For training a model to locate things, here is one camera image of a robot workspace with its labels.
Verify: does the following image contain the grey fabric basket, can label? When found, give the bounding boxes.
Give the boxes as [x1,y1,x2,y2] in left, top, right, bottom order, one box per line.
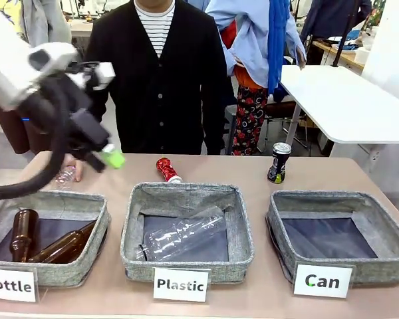
[265,189,399,286]

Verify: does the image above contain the mannequin in light blue shirt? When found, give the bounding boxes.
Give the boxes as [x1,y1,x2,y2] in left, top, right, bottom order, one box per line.
[205,0,309,89]

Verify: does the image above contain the long-neck brown glass bottle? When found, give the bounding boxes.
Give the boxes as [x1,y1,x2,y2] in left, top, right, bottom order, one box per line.
[28,221,97,264]

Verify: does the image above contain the wooden desk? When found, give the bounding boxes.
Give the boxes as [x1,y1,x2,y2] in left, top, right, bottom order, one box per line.
[312,38,366,70]

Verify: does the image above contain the grey fabric basket, plastic label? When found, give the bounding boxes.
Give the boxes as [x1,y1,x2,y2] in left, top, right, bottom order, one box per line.
[120,181,255,285]

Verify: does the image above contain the large clear plastic bottle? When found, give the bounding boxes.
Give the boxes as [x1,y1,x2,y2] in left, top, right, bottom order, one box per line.
[134,205,225,262]

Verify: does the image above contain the person in navy jacket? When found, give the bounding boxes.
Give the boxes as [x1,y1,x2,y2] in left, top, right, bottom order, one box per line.
[301,0,372,44]

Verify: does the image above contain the crushed black can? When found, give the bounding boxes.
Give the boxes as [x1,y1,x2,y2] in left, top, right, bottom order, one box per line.
[267,142,293,184]

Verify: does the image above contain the white sign reading Can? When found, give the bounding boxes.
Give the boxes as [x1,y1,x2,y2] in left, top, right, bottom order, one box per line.
[293,263,353,299]

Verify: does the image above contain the blue scarf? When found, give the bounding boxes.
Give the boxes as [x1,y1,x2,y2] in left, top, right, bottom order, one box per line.
[267,0,292,96]

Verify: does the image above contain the person in black cardigan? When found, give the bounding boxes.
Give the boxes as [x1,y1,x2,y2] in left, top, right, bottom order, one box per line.
[84,0,229,156]

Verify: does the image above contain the white table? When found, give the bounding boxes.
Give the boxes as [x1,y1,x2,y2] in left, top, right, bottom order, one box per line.
[281,64,399,144]

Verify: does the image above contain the small clear plastic bottle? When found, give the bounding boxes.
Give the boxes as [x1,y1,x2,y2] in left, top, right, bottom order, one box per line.
[55,165,77,191]

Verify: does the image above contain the crushed red can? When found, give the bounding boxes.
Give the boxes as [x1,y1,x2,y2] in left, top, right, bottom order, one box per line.
[156,157,184,183]

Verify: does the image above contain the person's right hand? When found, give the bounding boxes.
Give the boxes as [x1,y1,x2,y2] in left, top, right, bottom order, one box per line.
[62,155,84,183]

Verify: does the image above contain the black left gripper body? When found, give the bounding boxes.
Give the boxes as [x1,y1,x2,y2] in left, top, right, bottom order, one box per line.
[68,108,111,160]

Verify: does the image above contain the yellow floral shirt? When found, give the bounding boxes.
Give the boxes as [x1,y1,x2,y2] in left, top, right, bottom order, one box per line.
[0,0,25,34]

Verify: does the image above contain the white sign reading Plastic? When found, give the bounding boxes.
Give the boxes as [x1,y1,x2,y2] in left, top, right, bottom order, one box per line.
[152,266,210,303]

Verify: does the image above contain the metal stool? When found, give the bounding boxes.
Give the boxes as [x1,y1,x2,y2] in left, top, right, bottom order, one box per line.
[224,104,239,156]

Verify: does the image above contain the grey jacket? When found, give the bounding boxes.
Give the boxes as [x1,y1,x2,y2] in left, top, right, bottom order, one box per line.
[19,0,72,47]

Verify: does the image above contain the red floral trousers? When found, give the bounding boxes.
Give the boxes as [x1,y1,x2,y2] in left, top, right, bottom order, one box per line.
[231,84,269,156]

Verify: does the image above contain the stubby brown glass bottle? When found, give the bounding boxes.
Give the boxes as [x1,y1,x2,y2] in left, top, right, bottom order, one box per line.
[9,209,40,263]

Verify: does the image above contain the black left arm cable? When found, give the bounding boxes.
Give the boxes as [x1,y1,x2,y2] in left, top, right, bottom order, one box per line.
[0,79,70,201]

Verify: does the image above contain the grey fabric basket, bottle label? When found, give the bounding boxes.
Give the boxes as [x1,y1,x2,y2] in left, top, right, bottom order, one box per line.
[0,189,112,288]

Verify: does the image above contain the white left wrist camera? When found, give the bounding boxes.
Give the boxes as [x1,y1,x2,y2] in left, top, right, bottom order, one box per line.
[81,61,116,91]

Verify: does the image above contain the white sign reading Bottle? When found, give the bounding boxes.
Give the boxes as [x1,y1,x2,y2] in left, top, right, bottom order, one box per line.
[0,266,39,303]

